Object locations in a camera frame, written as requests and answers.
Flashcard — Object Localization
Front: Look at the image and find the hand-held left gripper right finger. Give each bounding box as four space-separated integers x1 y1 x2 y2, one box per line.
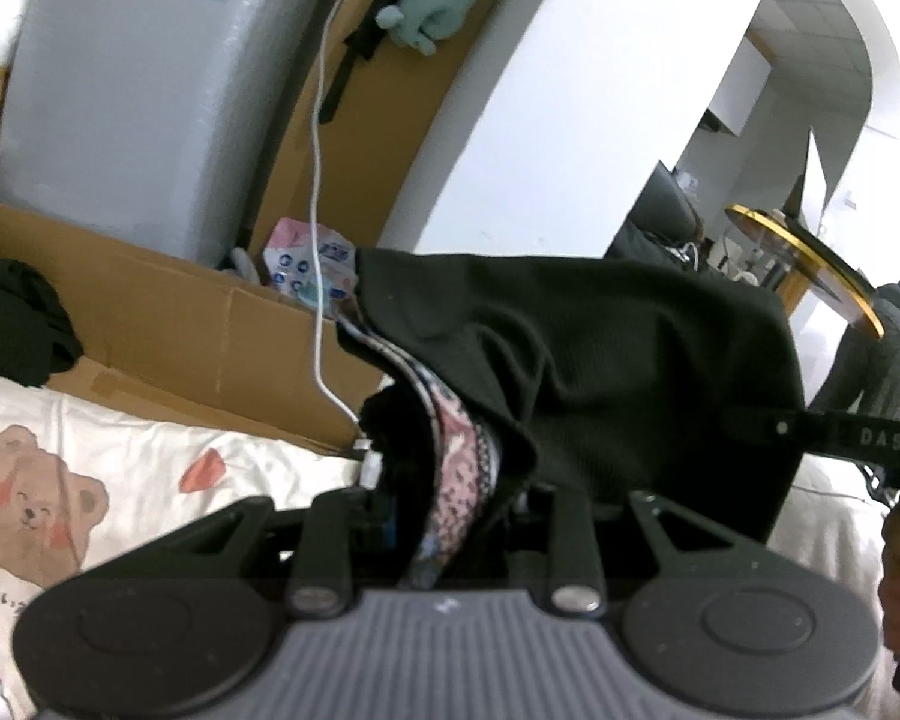
508 490 777 614

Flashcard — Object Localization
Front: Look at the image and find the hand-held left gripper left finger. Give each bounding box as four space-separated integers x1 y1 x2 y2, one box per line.
142 489 404 614

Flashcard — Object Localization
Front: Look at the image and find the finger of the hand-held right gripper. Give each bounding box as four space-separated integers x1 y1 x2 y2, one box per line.
720 405 807 458

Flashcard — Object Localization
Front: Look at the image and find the black garment floral lining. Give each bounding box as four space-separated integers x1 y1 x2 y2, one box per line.
337 247 807 590

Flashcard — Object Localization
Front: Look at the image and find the black clothes pile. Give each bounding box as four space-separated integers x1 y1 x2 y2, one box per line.
0 259 83 389

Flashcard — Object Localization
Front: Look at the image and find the round gold-rimmed table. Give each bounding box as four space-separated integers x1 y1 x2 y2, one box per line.
724 202 887 338

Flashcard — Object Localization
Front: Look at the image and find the bear print bedsheet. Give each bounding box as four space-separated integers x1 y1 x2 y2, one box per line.
0 367 391 720

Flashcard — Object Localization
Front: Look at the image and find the dark grey chair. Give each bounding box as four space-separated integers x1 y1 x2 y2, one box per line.
607 161 710 271

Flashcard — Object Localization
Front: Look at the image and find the pink tissue pack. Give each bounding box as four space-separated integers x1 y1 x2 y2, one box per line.
261 217 359 316

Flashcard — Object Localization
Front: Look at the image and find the cardboard sheet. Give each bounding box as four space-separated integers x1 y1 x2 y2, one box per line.
0 195 391 455

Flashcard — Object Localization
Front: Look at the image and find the tall cardboard panel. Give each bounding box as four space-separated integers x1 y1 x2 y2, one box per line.
247 0 541 278

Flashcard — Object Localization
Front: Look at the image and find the grey plastic-wrapped mattress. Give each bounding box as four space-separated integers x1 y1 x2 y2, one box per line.
0 0 353 267

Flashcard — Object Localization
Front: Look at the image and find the white cable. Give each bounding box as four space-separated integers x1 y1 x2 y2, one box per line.
309 0 383 488

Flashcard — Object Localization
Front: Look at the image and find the black strap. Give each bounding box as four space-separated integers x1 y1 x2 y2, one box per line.
321 0 436 123

